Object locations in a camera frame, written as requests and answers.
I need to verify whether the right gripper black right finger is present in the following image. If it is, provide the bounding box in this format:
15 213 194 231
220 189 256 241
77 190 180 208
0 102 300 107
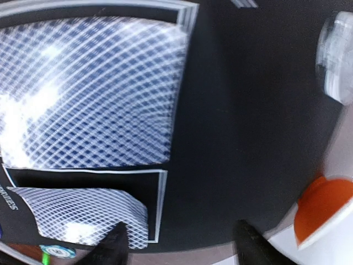
234 220 297 265

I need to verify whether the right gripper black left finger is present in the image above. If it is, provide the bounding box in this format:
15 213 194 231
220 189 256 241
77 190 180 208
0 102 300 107
75 222 129 265

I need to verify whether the face-down board card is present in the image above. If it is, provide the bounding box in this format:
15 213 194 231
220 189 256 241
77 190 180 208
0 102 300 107
1 17 189 169
10 187 148 250

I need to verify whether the single green poker chip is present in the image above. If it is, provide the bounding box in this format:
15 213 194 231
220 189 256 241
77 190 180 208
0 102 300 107
39 245 76 259

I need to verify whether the black white dealer button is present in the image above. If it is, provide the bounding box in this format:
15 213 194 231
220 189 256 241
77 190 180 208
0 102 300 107
315 11 352 105

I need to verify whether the red white bowl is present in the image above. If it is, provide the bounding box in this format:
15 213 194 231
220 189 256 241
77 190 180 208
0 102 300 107
266 110 353 265

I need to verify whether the black poker playing mat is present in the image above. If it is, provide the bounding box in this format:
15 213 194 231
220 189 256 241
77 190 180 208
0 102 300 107
0 0 345 253

